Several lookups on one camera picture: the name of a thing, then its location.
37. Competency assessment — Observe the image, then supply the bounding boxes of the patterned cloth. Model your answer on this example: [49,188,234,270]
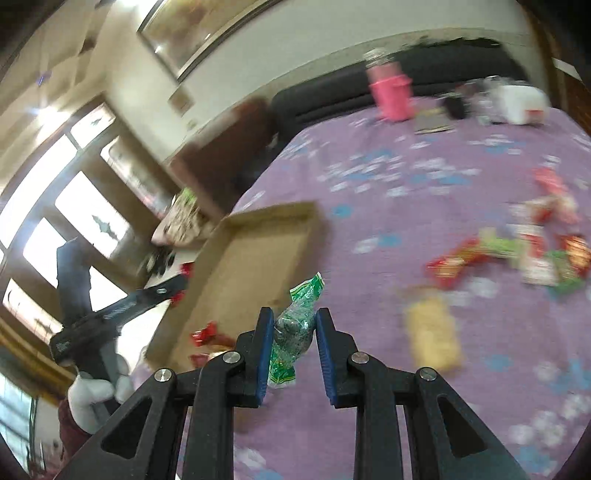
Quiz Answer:
[152,187,218,245]

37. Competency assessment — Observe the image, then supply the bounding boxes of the framed wall picture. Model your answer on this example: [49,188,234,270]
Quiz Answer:
[137,0,287,81]

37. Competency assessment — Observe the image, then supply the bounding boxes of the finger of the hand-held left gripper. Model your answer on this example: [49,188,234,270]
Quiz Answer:
[99,276,190,330]

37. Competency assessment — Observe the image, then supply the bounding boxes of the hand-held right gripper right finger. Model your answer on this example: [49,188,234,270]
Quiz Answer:
[315,308,529,480]

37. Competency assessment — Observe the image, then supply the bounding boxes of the purple floral tablecloth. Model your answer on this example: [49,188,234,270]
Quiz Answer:
[129,97,591,480]

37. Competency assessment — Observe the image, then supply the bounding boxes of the person's left hand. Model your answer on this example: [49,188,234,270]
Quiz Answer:
[68,354,134,435]

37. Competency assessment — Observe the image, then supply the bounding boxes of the dark flat booklet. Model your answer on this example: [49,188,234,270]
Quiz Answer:
[413,111,455,136]

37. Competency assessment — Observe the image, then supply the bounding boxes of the pile of assorted snacks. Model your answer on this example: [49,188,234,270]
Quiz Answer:
[425,166,591,296]

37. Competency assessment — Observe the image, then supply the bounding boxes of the pink bottle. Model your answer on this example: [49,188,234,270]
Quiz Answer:
[362,48,416,123]

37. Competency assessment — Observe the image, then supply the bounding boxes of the yellow snack packet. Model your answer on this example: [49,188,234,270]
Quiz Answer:
[404,295,465,370]

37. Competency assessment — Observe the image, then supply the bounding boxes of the clear plastic wrapper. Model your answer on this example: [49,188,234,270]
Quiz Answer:
[471,76,509,125]

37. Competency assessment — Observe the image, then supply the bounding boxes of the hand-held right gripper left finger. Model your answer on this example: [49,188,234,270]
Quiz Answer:
[55,307,278,480]

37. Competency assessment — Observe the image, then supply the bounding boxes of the black small case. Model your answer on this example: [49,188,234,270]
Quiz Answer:
[441,90,469,121]

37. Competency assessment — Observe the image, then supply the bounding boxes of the window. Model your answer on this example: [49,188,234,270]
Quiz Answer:
[0,104,185,416]

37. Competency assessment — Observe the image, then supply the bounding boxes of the wall light switch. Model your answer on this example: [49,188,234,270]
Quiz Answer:
[168,90,195,116]

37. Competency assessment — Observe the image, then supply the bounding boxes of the dark shoes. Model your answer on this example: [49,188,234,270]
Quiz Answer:
[143,249,176,278]

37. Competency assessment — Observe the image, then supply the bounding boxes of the green snack packet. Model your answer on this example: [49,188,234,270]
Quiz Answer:
[268,272,326,388]

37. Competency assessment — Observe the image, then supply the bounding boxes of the brown armchair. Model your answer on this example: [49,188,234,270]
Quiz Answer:
[168,99,278,222]

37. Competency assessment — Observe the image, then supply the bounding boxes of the cardboard box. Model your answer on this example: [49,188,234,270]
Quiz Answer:
[145,202,326,370]

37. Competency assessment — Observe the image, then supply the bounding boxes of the black sofa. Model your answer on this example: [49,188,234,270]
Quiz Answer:
[270,39,529,148]

